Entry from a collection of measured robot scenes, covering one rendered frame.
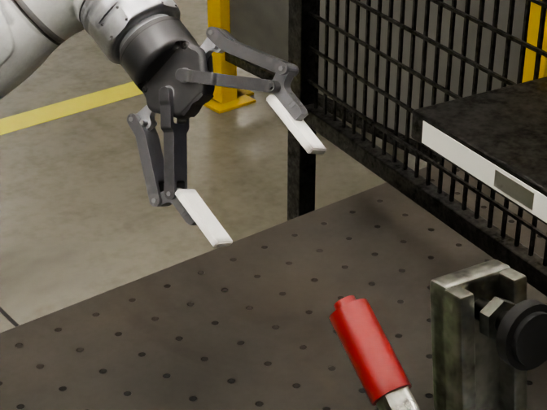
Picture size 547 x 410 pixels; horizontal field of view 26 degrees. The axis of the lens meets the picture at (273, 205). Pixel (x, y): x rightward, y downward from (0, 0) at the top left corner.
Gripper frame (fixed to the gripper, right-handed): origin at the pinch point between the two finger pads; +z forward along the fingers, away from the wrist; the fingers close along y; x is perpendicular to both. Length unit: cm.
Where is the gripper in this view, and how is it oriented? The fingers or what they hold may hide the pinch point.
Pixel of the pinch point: (263, 190)
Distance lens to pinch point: 113.8
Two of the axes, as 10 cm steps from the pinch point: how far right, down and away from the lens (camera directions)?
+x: 4.8, -0.1, 8.8
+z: 5.8, 7.6, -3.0
